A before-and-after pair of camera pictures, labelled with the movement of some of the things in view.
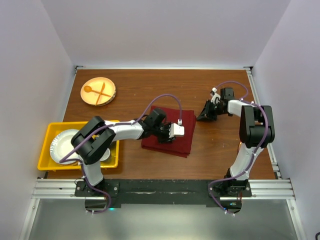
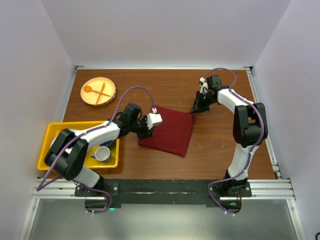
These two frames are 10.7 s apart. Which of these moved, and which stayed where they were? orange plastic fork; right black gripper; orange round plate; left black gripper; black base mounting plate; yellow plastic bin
Moved: right black gripper; left black gripper
Stayed: black base mounting plate; orange round plate; orange plastic fork; yellow plastic bin
